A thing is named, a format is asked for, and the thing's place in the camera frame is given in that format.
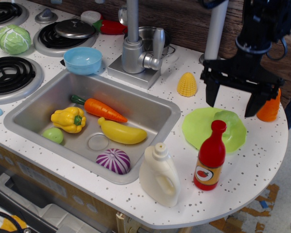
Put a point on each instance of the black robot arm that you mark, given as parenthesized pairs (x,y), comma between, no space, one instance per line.
(264,22)

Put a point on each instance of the toy oven door handle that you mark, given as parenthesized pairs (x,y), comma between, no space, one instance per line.
(26,203)

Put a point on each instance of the yellow object at bottom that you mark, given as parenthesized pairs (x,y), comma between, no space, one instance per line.
(10,227)

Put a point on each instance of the green toy apple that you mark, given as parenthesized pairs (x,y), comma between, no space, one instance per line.
(54,134)

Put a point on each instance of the green toy broccoli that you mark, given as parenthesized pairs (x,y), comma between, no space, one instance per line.
(230,118)

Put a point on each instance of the steel pot lid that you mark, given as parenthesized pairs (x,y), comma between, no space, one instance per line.
(74,29)

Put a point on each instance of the yellow toy bell pepper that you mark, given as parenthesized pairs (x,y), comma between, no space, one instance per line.
(70,119)

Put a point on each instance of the stainless steel sink basin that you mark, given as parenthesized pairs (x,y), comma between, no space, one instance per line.
(152,114)

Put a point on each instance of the orange toy carrot cone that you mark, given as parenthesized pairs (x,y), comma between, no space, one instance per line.
(269,111)

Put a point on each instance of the red toy ketchup bottle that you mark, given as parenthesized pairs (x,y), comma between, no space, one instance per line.
(211,158)

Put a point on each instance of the red toy chili pepper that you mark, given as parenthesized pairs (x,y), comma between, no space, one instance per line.
(109,27)

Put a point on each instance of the back right stove burner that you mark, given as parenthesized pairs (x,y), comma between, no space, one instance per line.
(47,42)

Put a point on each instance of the yellow toy banana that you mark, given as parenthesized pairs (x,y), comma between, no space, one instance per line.
(121,133)

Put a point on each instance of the grey stove knob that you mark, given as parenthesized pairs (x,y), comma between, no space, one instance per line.
(46,17)

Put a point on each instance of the purple striped toy onion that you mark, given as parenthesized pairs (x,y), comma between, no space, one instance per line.
(114,160)

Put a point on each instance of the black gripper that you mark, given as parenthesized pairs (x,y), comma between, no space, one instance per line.
(243,72)

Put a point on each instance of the orange toy carrot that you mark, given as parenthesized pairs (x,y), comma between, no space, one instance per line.
(98,109)

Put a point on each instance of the light green plastic plate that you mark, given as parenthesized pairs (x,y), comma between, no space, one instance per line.
(197,128)

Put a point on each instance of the stove burner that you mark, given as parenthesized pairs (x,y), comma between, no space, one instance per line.
(19,78)
(47,42)
(12,13)

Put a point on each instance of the front left stove burner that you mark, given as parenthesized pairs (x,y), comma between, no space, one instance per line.
(19,78)

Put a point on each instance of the green toy cabbage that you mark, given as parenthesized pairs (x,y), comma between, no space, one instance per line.
(14,39)

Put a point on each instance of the light blue plastic bowl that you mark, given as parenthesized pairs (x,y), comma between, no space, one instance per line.
(83,60)

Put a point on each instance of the white toy detergent jug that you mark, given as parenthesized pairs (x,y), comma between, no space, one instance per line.
(158,175)

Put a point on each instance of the grey support pole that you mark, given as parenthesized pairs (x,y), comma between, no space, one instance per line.
(218,14)

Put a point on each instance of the silver toy faucet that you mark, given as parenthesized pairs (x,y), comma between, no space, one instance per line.
(135,65)

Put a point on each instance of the small steel pot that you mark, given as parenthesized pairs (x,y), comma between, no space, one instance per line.
(146,33)

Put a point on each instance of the back left stove burner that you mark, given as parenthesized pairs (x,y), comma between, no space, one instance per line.
(12,13)

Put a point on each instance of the yellow toy corn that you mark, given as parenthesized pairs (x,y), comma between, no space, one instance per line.
(187,85)

